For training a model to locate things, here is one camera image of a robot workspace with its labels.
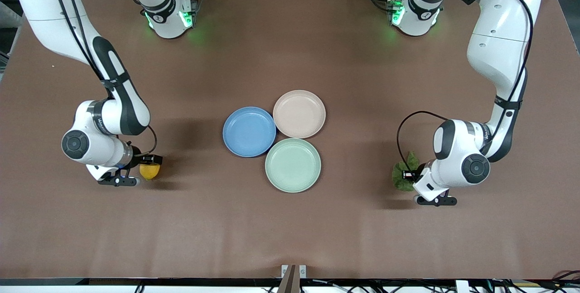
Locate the yellow lemon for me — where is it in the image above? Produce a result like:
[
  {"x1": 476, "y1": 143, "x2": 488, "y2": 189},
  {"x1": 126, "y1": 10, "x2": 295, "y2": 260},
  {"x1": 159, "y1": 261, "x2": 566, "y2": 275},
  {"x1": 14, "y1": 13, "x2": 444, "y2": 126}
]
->
[{"x1": 139, "y1": 163, "x2": 160, "y2": 181}]

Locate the blue plate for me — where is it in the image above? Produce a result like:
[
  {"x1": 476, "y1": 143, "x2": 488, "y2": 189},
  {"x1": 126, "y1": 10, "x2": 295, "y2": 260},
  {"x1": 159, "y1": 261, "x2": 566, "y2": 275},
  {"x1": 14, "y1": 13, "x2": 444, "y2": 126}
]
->
[{"x1": 222, "y1": 106, "x2": 277, "y2": 158}]

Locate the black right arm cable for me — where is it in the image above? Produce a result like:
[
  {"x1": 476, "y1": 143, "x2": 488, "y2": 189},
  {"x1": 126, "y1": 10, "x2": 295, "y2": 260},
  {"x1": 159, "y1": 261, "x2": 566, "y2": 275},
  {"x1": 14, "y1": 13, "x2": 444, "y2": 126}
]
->
[{"x1": 48, "y1": 0, "x2": 158, "y2": 158}]

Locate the green lettuce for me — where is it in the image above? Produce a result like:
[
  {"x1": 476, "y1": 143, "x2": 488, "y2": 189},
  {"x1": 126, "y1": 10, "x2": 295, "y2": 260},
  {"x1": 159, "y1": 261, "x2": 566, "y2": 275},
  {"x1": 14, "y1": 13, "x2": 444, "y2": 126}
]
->
[{"x1": 391, "y1": 151, "x2": 422, "y2": 192}]

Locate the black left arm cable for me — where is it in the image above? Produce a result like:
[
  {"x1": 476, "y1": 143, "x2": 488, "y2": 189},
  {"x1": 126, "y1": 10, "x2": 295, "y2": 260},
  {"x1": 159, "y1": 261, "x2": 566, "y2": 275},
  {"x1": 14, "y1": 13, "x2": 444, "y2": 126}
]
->
[{"x1": 396, "y1": 0, "x2": 533, "y2": 173}]

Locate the beige pink plate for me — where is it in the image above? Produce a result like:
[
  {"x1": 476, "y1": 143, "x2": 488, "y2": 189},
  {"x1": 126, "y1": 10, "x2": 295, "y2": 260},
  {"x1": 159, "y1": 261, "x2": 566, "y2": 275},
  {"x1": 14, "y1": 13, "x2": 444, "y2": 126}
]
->
[{"x1": 272, "y1": 90, "x2": 326, "y2": 139}]

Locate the front camera mount bracket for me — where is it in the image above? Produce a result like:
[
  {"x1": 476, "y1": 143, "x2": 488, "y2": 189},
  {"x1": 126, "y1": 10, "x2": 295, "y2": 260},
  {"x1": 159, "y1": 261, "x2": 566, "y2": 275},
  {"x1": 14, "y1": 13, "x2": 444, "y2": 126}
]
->
[{"x1": 277, "y1": 264, "x2": 307, "y2": 293}]

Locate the brown table cover mat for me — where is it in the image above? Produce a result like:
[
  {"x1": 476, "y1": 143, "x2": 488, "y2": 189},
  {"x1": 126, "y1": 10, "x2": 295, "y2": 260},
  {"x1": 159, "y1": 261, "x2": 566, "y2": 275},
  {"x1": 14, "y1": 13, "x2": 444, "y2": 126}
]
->
[{"x1": 0, "y1": 0, "x2": 580, "y2": 280}]

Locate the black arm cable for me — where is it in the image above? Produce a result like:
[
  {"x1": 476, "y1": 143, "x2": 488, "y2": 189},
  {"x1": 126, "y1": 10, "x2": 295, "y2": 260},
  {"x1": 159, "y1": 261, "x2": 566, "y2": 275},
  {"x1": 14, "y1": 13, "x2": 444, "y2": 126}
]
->
[
  {"x1": 48, "y1": 0, "x2": 158, "y2": 158},
  {"x1": 396, "y1": 0, "x2": 533, "y2": 173}
]

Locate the light green plate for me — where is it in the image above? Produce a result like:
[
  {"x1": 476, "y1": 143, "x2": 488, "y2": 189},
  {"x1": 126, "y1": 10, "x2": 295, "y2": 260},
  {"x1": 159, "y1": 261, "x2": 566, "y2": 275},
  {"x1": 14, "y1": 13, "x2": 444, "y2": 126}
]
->
[{"x1": 265, "y1": 138, "x2": 322, "y2": 193}]

